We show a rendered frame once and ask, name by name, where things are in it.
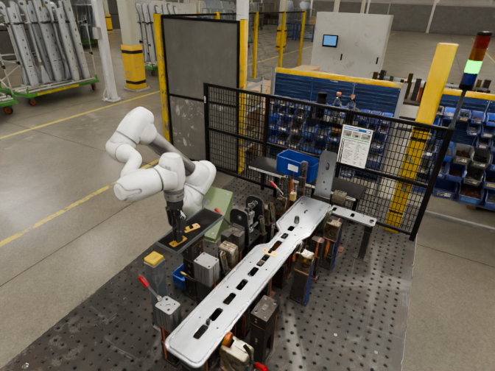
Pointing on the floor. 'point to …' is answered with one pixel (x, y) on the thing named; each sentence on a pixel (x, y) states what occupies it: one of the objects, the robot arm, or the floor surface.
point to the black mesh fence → (311, 139)
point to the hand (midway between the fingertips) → (177, 234)
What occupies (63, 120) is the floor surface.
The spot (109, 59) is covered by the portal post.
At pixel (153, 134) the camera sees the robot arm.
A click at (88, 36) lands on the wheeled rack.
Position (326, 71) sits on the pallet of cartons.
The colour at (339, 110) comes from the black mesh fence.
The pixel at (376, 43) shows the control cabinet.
